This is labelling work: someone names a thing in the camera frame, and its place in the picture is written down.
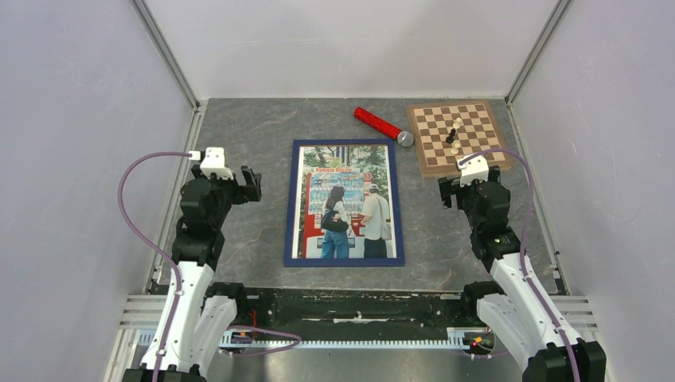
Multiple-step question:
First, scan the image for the right aluminium corner post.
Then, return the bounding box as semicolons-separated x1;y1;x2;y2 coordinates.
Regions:
505;0;573;108

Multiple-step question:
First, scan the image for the left aluminium corner post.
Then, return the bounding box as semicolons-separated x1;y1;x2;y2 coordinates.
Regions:
130;0;202;111

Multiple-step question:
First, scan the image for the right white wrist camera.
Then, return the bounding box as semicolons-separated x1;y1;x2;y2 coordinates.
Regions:
458;155;490;187

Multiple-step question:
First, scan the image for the wooden chessboard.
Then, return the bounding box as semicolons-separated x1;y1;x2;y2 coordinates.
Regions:
407;99;513;177

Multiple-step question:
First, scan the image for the red cylindrical object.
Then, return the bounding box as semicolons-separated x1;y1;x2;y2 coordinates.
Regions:
353;107;414;147

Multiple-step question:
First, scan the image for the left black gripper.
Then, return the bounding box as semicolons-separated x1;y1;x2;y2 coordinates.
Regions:
192;165;260;228

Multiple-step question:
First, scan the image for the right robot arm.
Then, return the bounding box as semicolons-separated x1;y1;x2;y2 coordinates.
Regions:
439;166;607;381

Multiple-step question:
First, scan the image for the aluminium corner post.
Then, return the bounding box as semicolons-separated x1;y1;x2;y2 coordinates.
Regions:
505;0;573;108
130;0;202;111

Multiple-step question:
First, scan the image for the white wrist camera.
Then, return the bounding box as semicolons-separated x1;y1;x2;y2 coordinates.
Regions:
188;147;235;181
458;155;490;187

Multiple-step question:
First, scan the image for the aluminium rail frame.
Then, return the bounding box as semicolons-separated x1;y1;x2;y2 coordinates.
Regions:
103;288;600;381

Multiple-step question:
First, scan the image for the wooden picture frame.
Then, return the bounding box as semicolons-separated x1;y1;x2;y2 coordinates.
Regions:
283;138;406;268

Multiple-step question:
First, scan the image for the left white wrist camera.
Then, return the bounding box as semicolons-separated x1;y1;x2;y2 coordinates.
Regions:
188;147;235;181

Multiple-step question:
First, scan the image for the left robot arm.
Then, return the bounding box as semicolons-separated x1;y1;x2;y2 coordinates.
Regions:
123;165;262;381

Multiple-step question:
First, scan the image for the black chess piece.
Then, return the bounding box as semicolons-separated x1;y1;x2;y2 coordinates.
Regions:
446;128;457;144

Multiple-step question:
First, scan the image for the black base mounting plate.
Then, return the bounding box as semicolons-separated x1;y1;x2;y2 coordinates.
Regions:
205;283;492;343

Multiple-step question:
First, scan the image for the colourful photo poster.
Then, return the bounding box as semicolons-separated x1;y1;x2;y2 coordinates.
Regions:
297;145;397;260

